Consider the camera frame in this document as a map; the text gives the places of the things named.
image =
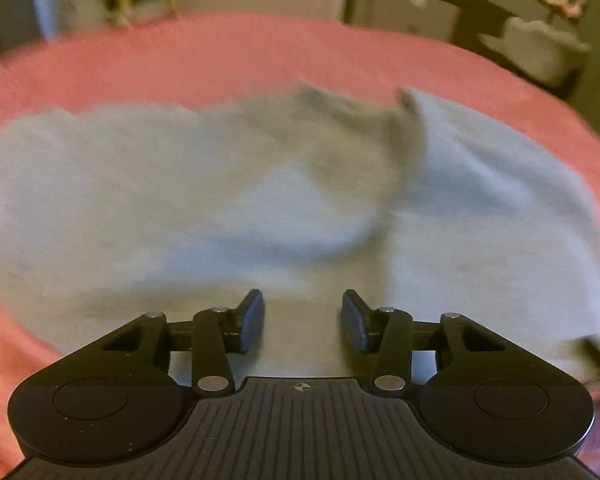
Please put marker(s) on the grey pants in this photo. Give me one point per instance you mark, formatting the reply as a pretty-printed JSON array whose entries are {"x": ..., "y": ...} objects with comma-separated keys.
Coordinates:
[{"x": 280, "y": 200}]

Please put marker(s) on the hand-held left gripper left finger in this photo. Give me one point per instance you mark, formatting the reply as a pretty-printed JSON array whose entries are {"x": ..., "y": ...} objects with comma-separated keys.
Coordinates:
[{"x": 250, "y": 321}]

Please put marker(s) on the small white cabinet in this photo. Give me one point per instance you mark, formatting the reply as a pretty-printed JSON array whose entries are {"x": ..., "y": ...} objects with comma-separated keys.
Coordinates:
[{"x": 410, "y": 10}]

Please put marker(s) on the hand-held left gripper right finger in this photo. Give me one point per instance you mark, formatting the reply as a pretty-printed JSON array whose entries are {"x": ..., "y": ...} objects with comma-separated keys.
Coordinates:
[{"x": 355, "y": 322}]

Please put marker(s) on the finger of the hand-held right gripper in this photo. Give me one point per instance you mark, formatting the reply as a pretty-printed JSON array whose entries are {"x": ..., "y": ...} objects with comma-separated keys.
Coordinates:
[{"x": 599, "y": 360}]

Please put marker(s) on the white upholstered chair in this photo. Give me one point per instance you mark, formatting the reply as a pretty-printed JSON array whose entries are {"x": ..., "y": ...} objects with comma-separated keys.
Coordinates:
[{"x": 540, "y": 47}]

